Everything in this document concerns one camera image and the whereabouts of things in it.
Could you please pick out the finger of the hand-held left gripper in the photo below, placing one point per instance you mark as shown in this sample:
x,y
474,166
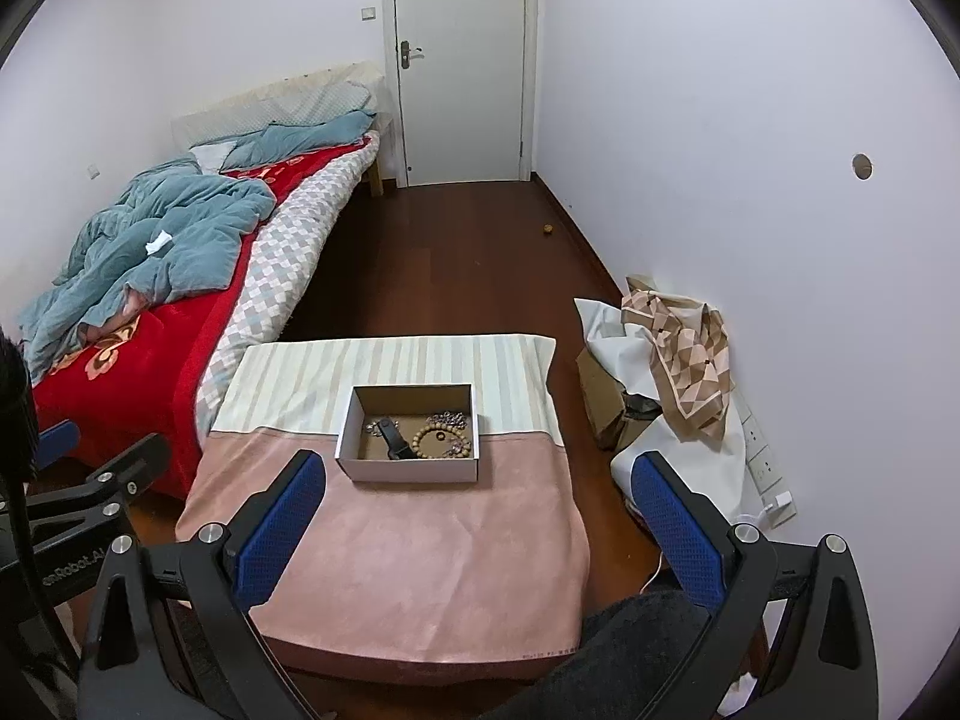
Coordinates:
x,y
82,491
58,442

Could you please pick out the black wristband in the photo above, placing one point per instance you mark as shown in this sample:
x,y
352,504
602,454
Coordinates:
x,y
391,441

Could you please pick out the white pillow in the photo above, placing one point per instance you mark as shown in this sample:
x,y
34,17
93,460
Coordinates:
x,y
210,155

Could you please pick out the checked quilt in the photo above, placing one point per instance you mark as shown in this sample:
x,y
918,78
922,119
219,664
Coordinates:
x,y
277,262

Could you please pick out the white tissue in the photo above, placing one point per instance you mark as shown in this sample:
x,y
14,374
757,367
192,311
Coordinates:
x,y
158,243

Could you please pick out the white cardboard box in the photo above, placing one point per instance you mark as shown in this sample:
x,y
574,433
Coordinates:
x,y
405,469

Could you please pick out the bed with red blanket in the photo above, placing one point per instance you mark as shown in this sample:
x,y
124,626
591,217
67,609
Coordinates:
x,y
112,397

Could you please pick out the white charger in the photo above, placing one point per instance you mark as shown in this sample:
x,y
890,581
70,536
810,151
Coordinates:
x,y
781,506

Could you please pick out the pink and striped cloth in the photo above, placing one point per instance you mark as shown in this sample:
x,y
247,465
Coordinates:
x,y
420,555

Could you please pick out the white cloth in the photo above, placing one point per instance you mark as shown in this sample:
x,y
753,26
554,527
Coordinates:
x,y
675,457

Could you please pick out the white power strip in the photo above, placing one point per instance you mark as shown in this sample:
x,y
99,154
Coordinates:
x,y
761,450

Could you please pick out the round wall hole cover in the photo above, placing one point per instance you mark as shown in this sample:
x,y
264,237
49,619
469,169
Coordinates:
x,y
862,166

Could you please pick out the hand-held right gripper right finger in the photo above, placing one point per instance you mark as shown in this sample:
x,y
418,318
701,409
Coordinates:
x,y
679,532

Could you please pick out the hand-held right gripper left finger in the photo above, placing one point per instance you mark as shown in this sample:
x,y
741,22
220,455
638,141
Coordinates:
x,y
279,532

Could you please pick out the wooden bed frame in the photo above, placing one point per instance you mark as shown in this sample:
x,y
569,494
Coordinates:
x,y
225,114

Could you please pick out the black fuzzy cloth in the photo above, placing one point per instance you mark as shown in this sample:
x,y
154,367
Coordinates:
x,y
15,405

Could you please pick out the blue quilt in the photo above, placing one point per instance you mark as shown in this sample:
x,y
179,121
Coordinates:
x,y
187,240

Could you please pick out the white door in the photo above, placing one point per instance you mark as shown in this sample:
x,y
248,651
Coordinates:
x,y
457,60

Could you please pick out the brown cardboard box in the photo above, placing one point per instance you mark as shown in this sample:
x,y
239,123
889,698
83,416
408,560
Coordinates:
x,y
600,397

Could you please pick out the beige patterned scarf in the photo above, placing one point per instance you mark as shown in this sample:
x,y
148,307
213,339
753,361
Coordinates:
x,y
690,360

